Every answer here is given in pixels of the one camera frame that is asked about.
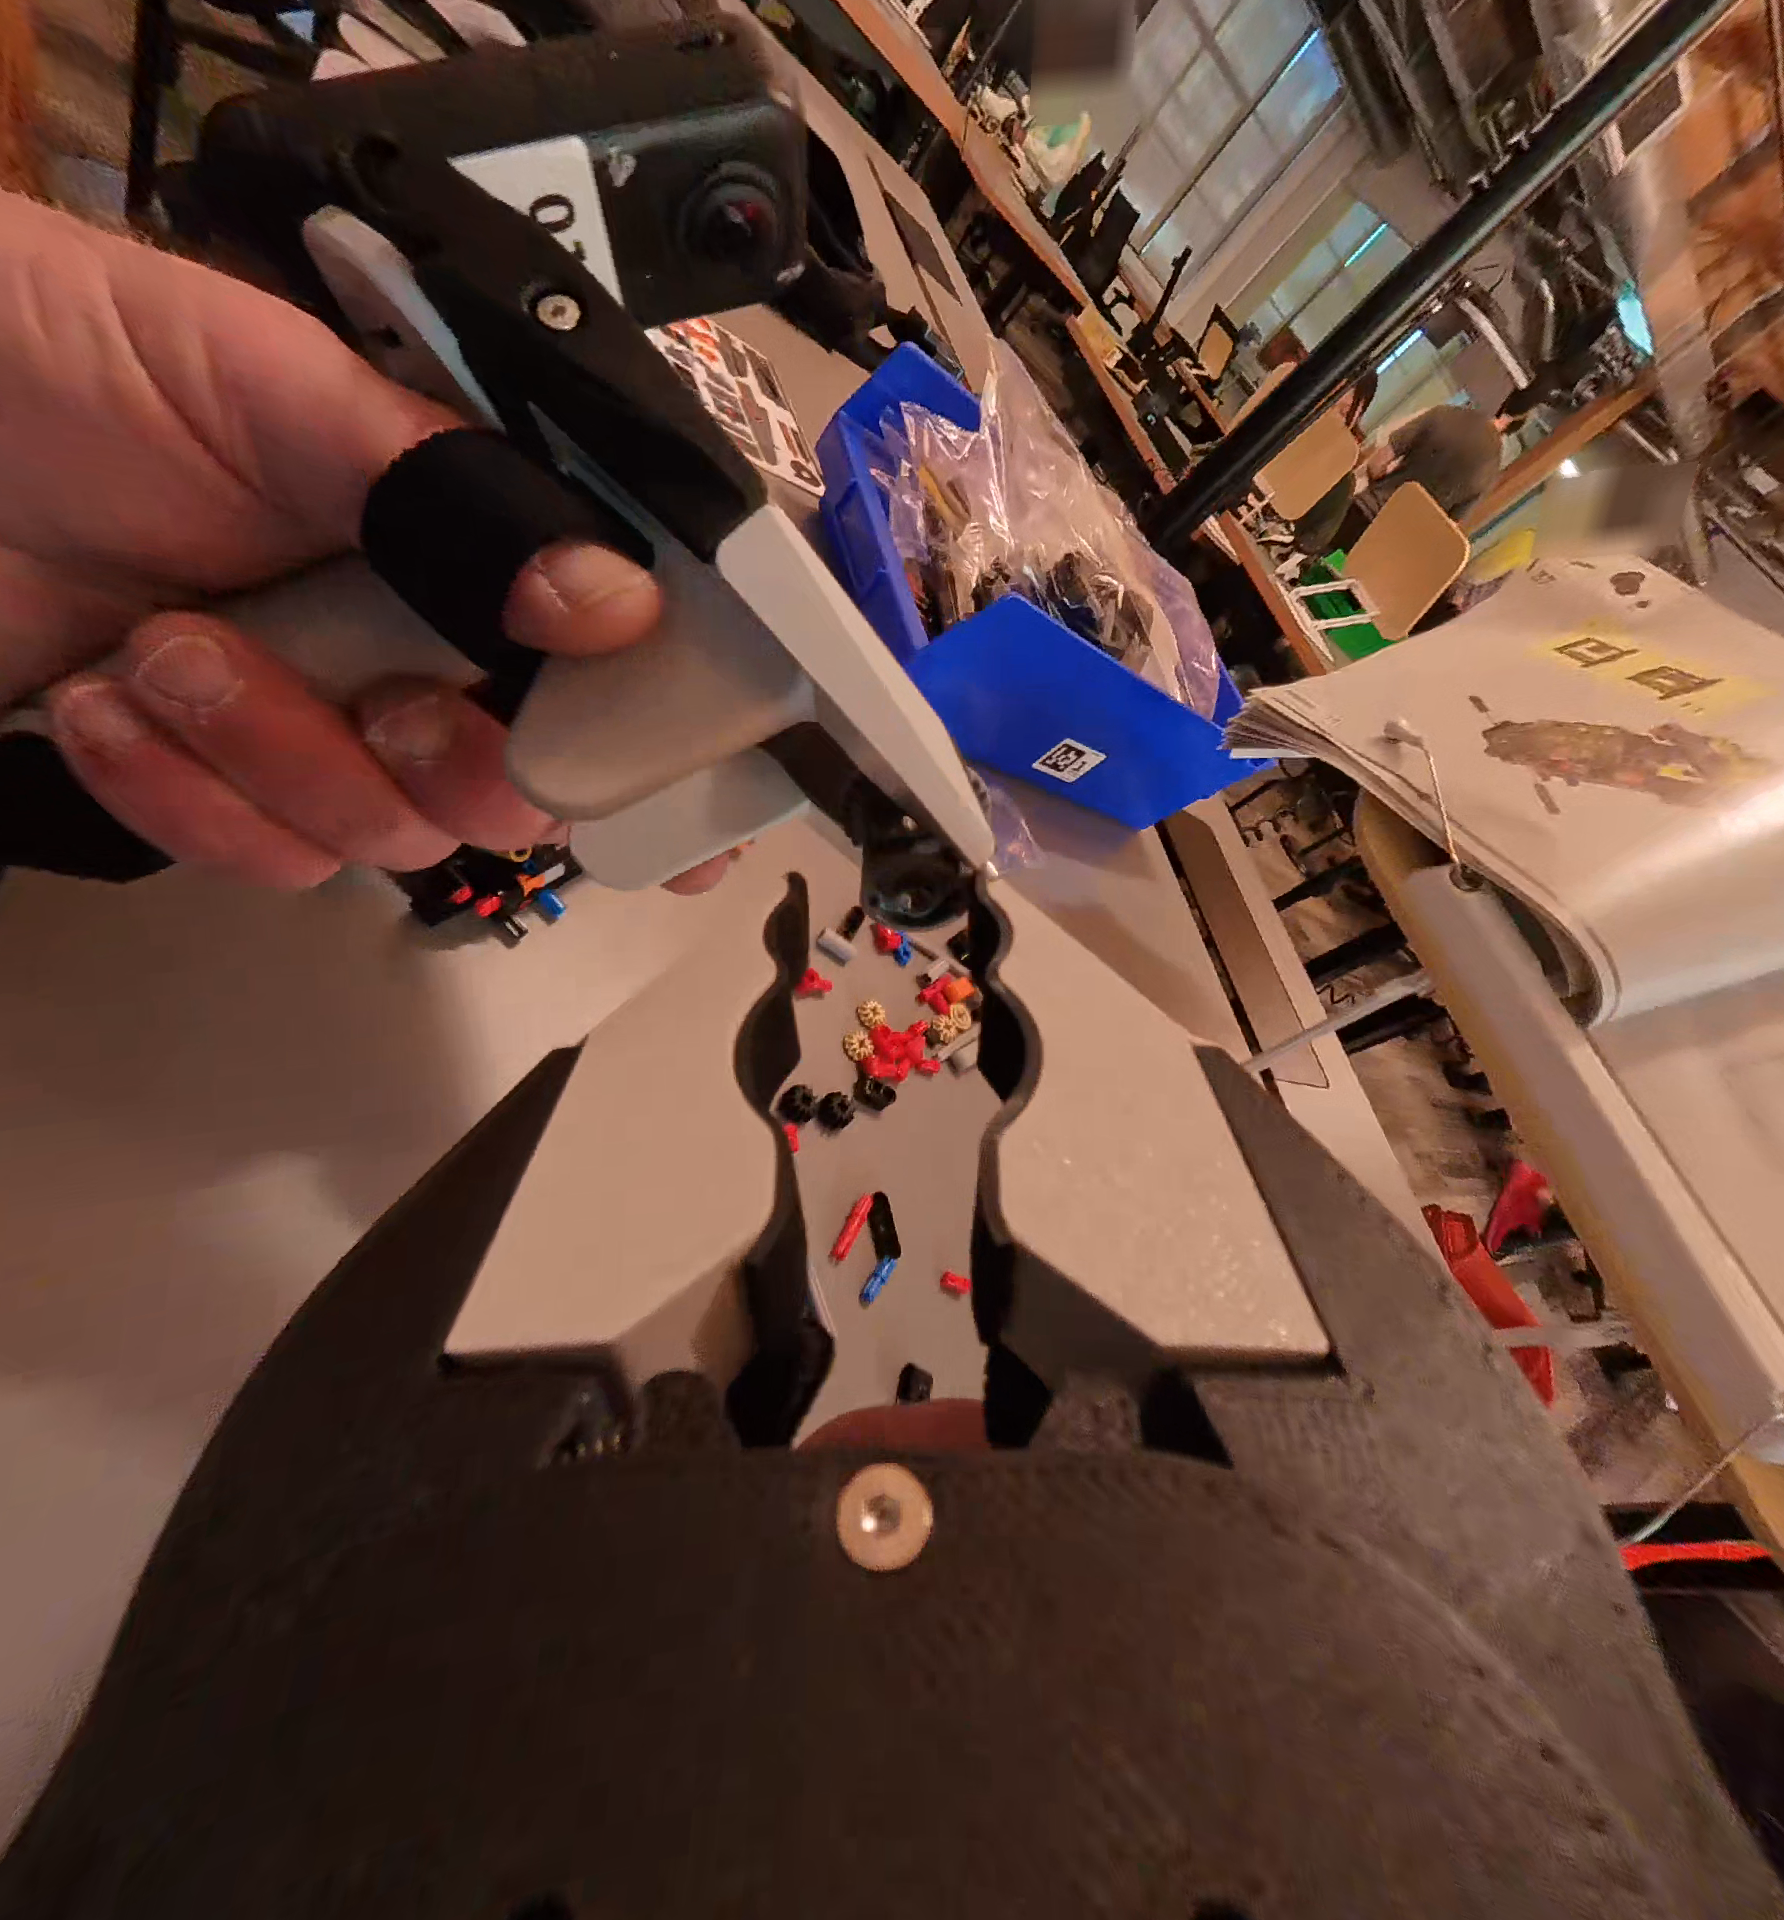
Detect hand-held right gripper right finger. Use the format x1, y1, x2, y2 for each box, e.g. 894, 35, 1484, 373
970, 875, 1338, 1450

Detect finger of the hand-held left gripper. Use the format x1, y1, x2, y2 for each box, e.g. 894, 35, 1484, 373
711, 500, 1004, 881

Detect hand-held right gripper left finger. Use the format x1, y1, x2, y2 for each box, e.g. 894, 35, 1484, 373
440, 870, 836, 1449

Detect dark grey lego differential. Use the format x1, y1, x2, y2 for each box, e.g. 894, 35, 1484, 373
851, 777, 995, 926

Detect lego sticker sheet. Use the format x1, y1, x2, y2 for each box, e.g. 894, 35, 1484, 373
649, 311, 829, 500

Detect plastic bags of lego parts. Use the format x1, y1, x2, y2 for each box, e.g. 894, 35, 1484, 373
877, 350, 1226, 722

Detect partly built lego model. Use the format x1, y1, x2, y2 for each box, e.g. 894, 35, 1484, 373
405, 845, 589, 950

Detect lego instruction booklet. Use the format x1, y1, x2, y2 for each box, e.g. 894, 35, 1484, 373
1223, 553, 1784, 1172

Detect person's left hand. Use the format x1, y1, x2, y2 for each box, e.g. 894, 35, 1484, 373
0, 163, 668, 889

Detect blue storage bin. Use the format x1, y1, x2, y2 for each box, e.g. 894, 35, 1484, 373
811, 339, 1273, 837

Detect red bag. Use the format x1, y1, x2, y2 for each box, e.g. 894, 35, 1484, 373
1425, 1160, 1601, 1404

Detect white book stand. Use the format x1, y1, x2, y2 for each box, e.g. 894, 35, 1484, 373
1244, 795, 1784, 1613

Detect green crate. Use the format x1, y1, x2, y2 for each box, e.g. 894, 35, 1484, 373
1288, 547, 1395, 671

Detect beige chair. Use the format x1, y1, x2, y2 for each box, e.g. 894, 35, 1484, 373
1334, 478, 1474, 642
1252, 411, 1363, 523

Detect large paned window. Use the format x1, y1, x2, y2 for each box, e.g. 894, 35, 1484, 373
1132, 0, 1435, 302

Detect black metal pole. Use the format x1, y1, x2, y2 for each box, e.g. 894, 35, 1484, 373
1145, 0, 1741, 553

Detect white page holder cord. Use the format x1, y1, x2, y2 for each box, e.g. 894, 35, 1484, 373
1382, 717, 1467, 889

